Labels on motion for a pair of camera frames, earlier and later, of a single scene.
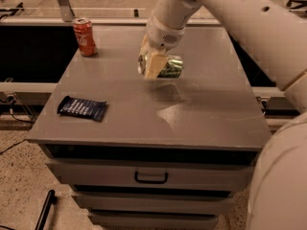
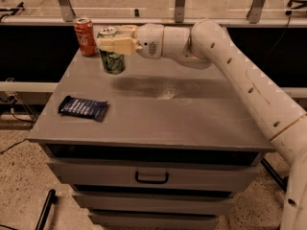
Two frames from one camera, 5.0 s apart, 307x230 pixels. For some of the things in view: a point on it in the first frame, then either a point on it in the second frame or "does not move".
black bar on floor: (51, 200) does not move
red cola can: (82, 27) does not move
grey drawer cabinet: (176, 152) does not move
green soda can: (172, 69) to (113, 62)
